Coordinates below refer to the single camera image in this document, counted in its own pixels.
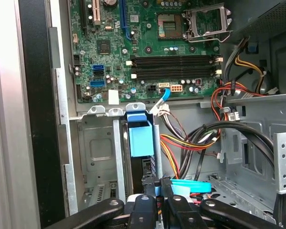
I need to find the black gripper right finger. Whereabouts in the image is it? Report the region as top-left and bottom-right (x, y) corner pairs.
(160, 177), (278, 229)

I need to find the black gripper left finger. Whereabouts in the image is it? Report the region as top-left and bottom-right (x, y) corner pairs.
(44, 176), (158, 229)

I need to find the light blue data wire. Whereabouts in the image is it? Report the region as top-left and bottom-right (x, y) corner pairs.
(149, 87), (212, 194)

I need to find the red yellow power wire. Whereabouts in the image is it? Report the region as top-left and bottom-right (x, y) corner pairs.
(159, 133), (221, 180)

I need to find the hard disk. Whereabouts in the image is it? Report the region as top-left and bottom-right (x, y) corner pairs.
(124, 111), (158, 191)

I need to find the grey disk bay cage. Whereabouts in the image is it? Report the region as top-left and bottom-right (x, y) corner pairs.
(76, 102), (163, 208)

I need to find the small white square tag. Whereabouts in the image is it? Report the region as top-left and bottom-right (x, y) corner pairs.
(108, 90), (120, 105)

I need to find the black RAM slot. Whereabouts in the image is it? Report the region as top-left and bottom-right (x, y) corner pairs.
(130, 55), (218, 62)
(132, 67), (217, 74)
(132, 73), (217, 81)
(130, 61), (218, 68)

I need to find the black open PC case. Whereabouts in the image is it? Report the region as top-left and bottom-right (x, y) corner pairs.
(14, 0), (286, 229)

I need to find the green motherboard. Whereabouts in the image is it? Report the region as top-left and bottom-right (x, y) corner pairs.
(67, 0), (226, 104)

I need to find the CPU socket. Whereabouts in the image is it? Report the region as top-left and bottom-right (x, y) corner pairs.
(156, 13), (184, 41)

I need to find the blue expansion slot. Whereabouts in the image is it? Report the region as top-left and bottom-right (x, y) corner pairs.
(120, 0), (133, 42)

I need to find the metal socket cover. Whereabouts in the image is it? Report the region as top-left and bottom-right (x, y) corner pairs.
(183, 2), (233, 40)

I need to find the cream expansion slot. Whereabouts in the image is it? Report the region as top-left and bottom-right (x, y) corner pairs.
(92, 0), (102, 26)

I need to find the black expansion slot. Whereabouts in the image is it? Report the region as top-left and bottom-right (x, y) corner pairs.
(80, 0), (90, 33)

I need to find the grey power supply unit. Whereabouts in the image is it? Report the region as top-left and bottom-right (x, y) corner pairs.
(228, 0), (286, 44)

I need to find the white wire plug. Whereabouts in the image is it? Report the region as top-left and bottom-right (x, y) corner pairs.
(150, 103), (173, 118)

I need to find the thick black cable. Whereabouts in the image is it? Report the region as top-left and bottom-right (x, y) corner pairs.
(178, 120), (275, 181)

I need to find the yellow black wire bundle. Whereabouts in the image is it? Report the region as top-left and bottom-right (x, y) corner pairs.
(223, 37), (280, 96)

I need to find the wire locking lever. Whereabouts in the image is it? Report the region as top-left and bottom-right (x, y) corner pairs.
(187, 30), (234, 44)

